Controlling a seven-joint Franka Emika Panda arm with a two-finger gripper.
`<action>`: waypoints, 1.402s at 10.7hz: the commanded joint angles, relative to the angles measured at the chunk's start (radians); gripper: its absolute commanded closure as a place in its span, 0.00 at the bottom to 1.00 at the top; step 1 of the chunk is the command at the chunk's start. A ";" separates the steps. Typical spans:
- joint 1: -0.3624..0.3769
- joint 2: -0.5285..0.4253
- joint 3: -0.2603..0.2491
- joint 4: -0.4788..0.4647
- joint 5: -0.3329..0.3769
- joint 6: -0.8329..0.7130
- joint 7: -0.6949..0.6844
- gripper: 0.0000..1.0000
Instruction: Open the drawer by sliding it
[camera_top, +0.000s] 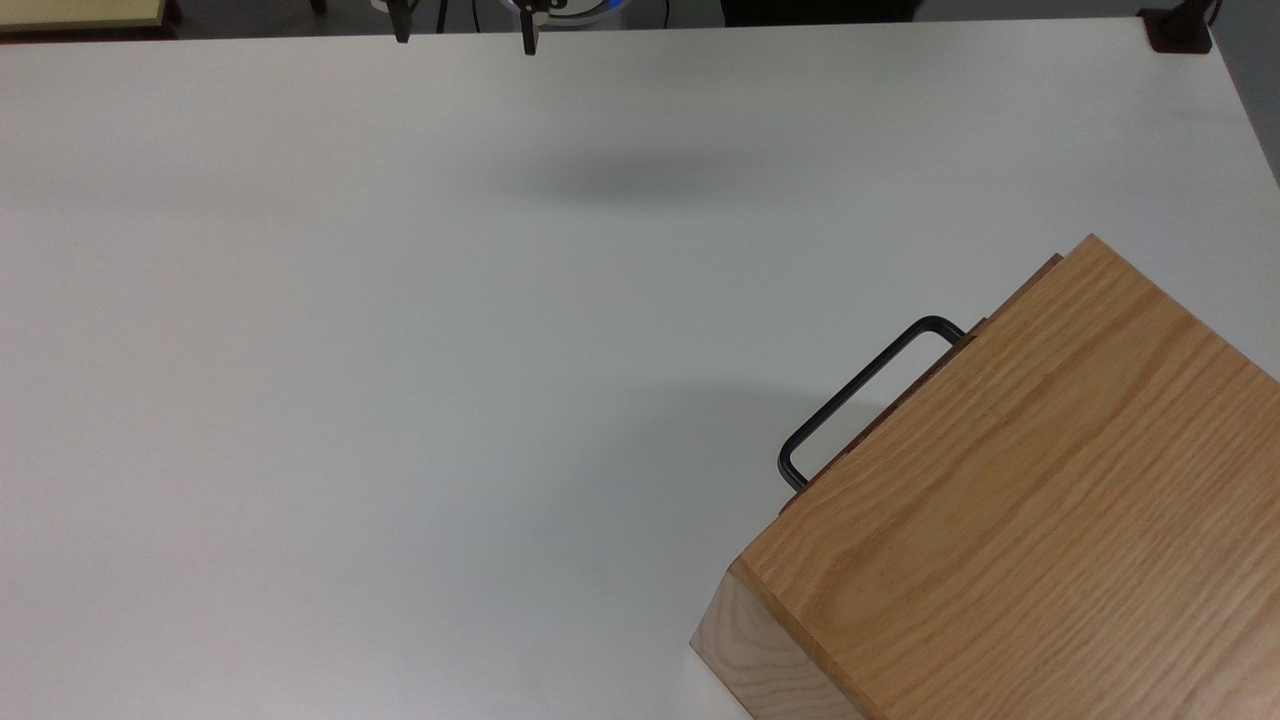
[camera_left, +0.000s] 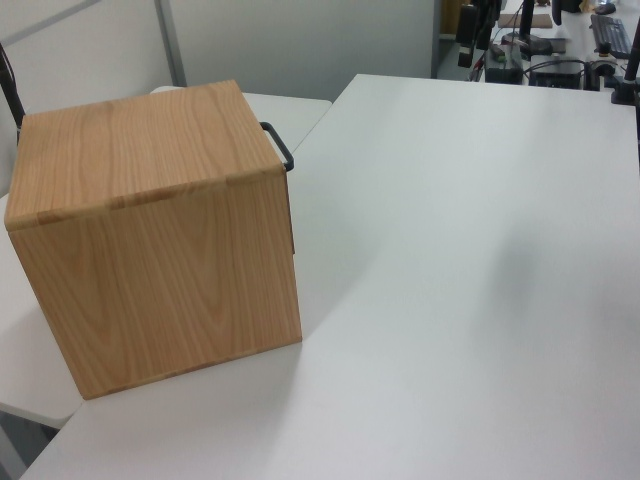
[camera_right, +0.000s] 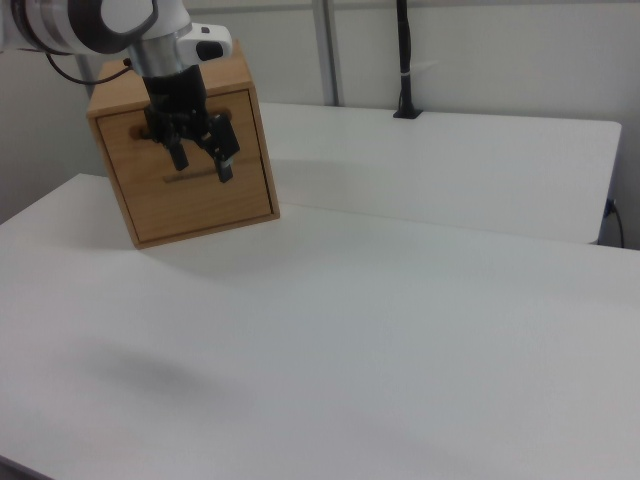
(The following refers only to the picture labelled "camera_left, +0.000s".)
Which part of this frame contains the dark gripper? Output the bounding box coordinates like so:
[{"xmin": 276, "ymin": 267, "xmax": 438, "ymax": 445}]
[{"xmin": 457, "ymin": 3, "xmax": 477, "ymax": 69}]

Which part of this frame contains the black metal drawer handle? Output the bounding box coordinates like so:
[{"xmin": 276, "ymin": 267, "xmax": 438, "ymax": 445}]
[{"xmin": 259, "ymin": 121, "xmax": 295, "ymax": 173}]

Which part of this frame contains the wooden drawer cabinet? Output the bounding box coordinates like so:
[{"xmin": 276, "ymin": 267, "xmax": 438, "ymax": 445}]
[{"xmin": 4, "ymin": 79, "xmax": 304, "ymax": 401}]

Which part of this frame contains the dark upright background stand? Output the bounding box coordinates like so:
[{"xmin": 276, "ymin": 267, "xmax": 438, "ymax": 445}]
[{"xmin": 476, "ymin": 0, "xmax": 495, "ymax": 51}]

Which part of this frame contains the black monitor stand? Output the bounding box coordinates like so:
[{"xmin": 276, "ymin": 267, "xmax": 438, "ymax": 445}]
[{"xmin": 501, "ymin": 0, "xmax": 555, "ymax": 57}]

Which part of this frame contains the brown cardboard sheet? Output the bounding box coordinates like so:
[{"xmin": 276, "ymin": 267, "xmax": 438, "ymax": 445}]
[{"xmin": 498, "ymin": 13, "xmax": 552, "ymax": 29}]

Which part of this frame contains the black electronics box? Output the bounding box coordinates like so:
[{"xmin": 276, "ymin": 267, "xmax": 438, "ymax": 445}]
[{"xmin": 528, "ymin": 58, "xmax": 587, "ymax": 89}]

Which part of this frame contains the black computer keyboard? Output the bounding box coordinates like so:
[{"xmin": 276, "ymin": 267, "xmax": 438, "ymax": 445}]
[{"xmin": 589, "ymin": 13, "xmax": 632, "ymax": 57}]

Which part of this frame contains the grey partition frame post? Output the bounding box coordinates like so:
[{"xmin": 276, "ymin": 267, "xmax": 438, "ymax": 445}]
[{"xmin": 153, "ymin": 0, "xmax": 189, "ymax": 87}]

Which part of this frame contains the black camera pole with clamp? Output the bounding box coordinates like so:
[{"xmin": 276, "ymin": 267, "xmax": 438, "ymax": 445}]
[{"xmin": 0, "ymin": 42, "xmax": 25, "ymax": 147}]

